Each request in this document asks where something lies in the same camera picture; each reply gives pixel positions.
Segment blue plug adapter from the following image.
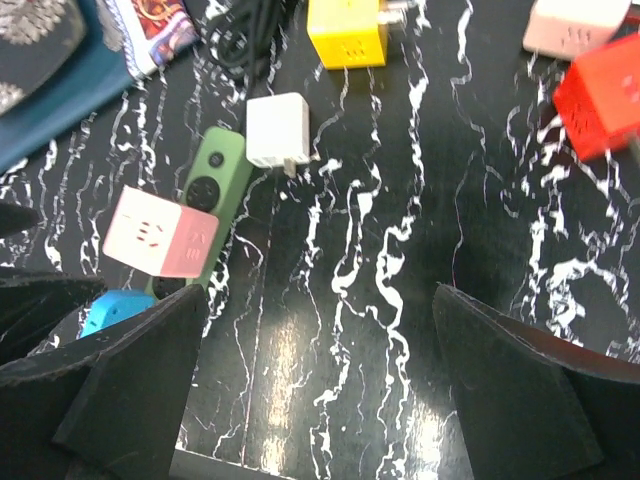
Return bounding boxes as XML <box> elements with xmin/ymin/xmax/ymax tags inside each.
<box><xmin>80</xmin><ymin>290</ymin><xmax>155</xmax><ymax>338</ymax></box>

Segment yellow cube socket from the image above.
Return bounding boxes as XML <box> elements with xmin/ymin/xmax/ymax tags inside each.
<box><xmin>307</xmin><ymin>0</ymin><xmax>411</xmax><ymax>70</ymax></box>

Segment white cube charger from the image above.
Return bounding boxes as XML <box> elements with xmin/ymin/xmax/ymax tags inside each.
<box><xmin>245</xmin><ymin>92</ymin><xmax>314</xmax><ymax>178</ymax></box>

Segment pink cube socket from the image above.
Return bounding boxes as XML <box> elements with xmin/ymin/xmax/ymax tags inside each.
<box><xmin>102</xmin><ymin>186</ymin><xmax>219</xmax><ymax>279</ymax></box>

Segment dark floral square plate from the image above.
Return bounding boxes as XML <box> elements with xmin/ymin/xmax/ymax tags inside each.
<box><xmin>1</xmin><ymin>0</ymin><xmax>86</xmax><ymax>114</ymax></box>

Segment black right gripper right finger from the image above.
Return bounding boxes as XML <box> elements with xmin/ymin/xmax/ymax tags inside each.
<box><xmin>433</xmin><ymin>285</ymin><xmax>639</xmax><ymax>479</ymax></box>

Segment black power cable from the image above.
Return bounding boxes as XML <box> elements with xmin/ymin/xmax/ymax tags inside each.
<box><xmin>207</xmin><ymin>0</ymin><xmax>301</xmax><ymax>84</ymax></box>

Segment red cube socket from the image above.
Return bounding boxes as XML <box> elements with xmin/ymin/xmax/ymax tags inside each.
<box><xmin>553</xmin><ymin>33</ymin><xmax>639</xmax><ymax>162</ymax></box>

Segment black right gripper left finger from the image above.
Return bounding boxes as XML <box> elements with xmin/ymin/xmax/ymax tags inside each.
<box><xmin>1</xmin><ymin>285</ymin><xmax>208</xmax><ymax>479</ymax></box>

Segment green power strip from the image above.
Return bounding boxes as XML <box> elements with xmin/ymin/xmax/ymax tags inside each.
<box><xmin>179</xmin><ymin>127</ymin><xmax>253</xmax><ymax>287</ymax></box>

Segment blue patterned placemat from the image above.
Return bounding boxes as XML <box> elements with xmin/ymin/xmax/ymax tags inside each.
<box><xmin>0</xmin><ymin>0</ymin><xmax>201</xmax><ymax>175</ymax></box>

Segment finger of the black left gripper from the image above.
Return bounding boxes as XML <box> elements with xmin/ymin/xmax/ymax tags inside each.
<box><xmin>0</xmin><ymin>202</ymin><xmax>106</xmax><ymax>366</ymax></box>

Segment beige cube socket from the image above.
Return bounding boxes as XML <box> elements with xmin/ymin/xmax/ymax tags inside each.
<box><xmin>522</xmin><ymin>0</ymin><xmax>632</xmax><ymax>60</ymax></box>

